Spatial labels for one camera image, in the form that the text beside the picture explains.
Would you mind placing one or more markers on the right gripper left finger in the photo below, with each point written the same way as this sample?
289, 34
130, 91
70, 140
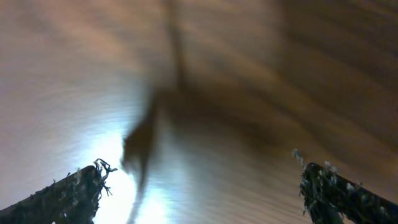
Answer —
74, 199

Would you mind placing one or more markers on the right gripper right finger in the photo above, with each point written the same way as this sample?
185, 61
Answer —
329, 198

